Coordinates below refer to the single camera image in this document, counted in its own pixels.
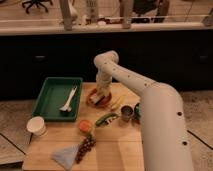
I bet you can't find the light blue cloth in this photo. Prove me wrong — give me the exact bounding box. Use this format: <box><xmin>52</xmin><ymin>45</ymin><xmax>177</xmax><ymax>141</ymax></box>
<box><xmin>51</xmin><ymin>145</ymin><xmax>79</xmax><ymax>171</ymax></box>

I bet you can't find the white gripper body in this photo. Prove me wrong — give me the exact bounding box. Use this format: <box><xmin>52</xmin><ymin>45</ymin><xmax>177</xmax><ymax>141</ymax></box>
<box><xmin>96</xmin><ymin>75</ymin><xmax>112</xmax><ymax>97</ymax></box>

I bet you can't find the white spatula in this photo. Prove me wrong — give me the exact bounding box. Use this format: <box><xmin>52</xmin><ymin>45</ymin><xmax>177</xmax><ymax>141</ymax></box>
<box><xmin>60</xmin><ymin>86</ymin><xmax>77</xmax><ymax>112</ymax></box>

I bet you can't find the black office chair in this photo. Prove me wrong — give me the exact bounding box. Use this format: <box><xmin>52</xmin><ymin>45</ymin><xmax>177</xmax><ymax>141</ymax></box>
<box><xmin>21</xmin><ymin>0</ymin><xmax>53</xmax><ymax>14</ymax></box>

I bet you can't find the green plastic tray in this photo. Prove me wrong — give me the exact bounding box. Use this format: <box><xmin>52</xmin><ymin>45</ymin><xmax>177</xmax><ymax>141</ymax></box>
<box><xmin>32</xmin><ymin>77</ymin><xmax>83</xmax><ymax>122</ymax></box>

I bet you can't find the yellow banana toy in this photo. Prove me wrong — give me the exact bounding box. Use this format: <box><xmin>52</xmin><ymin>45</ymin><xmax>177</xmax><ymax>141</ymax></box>
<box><xmin>110</xmin><ymin>96</ymin><xmax>125</xmax><ymax>111</ymax></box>

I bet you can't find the red bowl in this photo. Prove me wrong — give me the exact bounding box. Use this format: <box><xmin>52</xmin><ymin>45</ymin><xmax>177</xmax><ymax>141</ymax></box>
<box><xmin>86</xmin><ymin>88</ymin><xmax>112</xmax><ymax>108</ymax></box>

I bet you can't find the green cucumber toy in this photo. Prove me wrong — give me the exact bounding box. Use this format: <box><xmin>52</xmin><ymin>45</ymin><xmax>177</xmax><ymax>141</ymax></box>
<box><xmin>95</xmin><ymin>113</ymin><xmax>118</xmax><ymax>127</ymax></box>

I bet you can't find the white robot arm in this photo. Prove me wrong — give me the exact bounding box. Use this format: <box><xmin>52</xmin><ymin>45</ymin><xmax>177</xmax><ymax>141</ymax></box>
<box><xmin>94</xmin><ymin>51</ymin><xmax>194</xmax><ymax>171</ymax></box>

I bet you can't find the white paper cup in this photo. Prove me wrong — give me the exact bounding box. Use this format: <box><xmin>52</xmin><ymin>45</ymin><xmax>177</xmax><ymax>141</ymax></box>
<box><xmin>26</xmin><ymin>116</ymin><xmax>46</xmax><ymax>136</ymax></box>

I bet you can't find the purple grapes bunch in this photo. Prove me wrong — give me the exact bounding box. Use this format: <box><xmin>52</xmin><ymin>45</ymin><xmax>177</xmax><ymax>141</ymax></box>
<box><xmin>75</xmin><ymin>134</ymin><xmax>96</xmax><ymax>163</ymax></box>

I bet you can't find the wooden cutting board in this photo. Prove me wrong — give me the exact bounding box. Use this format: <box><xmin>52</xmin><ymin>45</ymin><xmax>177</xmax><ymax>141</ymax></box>
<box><xmin>21</xmin><ymin>82</ymin><xmax>146</xmax><ymax>171</ymax></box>

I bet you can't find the small metal cup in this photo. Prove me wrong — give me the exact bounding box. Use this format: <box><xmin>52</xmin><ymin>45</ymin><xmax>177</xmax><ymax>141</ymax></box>
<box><xmin>121</xmin><ymin>105</ymin><xmax>133</xmax><ymax>122</ymax></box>

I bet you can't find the black whiteboard eraser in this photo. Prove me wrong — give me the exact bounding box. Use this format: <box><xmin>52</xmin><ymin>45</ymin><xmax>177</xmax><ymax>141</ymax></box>
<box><xmin>89</xmin><ymin>93</ymin><xmax>105</xmax><ymax>105</ymax></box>

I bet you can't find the orange carrot toy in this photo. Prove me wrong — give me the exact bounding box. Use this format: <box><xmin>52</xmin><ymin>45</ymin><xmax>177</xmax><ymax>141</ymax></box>
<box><xmin>78</xmin><ymin>120</ymin><xmax>93</xmax><ymax>134</ymax></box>

